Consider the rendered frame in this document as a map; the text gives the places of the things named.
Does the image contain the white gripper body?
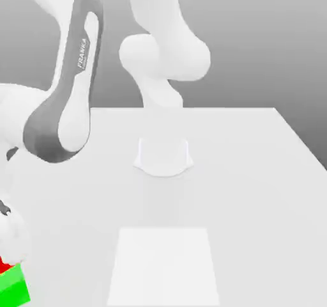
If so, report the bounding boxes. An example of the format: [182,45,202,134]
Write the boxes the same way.
[0,213,31,265]

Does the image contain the small red cube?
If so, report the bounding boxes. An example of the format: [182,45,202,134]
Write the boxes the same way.
[0,256,15,275]

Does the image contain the small green cube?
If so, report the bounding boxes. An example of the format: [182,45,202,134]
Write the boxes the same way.
[0,262,32,307]

